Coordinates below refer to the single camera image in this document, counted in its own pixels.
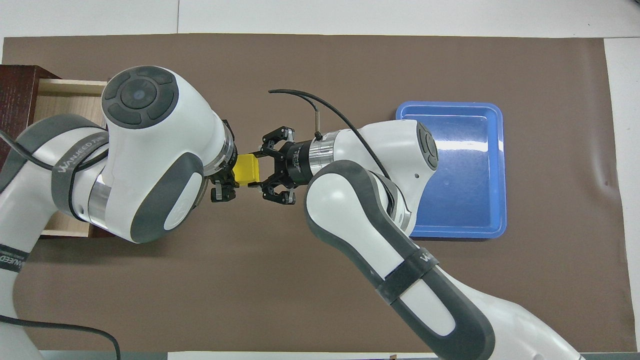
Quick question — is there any wooden drawer with dark front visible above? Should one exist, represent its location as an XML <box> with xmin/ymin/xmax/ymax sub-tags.
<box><xmin>37</xmin><ymin>78</ymin><xmax>109</xmax><ymax>237</ymax></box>

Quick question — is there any yellow cube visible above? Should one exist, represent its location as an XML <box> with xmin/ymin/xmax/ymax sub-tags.
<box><xmin>234</xmin><ymin>154</ymin><xmax>261</xmax><ymax>187</ymax></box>

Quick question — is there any dark wooden drawer cabinet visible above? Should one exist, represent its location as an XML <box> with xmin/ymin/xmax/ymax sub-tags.
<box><xmin>0</xmin><ymin>65</ymin><xmax>61</xmax><ymax>168</ymax></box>

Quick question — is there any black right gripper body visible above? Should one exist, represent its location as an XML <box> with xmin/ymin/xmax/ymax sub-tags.
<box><xmin>281</xmin><ymin>140</ymin><xmax>317</xmax><ymax>188</ymax></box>

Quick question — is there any blue plastic tray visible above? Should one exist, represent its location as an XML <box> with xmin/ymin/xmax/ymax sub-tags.
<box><xmin>395</xmin><ymin>101</ymin><xmax>507</xmax><ymax>239</ymax></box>

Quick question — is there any brown paper table mat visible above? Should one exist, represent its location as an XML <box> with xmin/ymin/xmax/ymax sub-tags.
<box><xmin>0</xmin><ymin>33</ymin><xmax>638</xmax><ymax>354</ymax></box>

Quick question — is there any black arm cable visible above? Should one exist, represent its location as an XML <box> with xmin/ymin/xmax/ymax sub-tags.
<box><xmin>268</xmin><ymin>89</ymin><xmax>393</xmax><ymax>181</ymax></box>
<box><xmin>0</xmin><ymin>130</ymin><xmax>122</xmax><ymax>360</ymax></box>

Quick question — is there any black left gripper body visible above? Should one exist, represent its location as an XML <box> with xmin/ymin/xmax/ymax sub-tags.
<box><xmin>212</xmin><ymin>120</ymin><xmax>239</xmax><ymax>183</ymax></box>

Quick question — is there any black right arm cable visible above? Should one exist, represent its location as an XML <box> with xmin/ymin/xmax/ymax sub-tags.
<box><xmin>268</xmin><ymin>89</ymin><xmax>393</xmax><ymax>181</ymax></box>

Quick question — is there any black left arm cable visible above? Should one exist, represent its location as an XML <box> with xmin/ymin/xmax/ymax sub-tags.
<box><xmin>0</xmin><ymin>130</ymin><xmax>122</xmax><ymax>360</ymax></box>

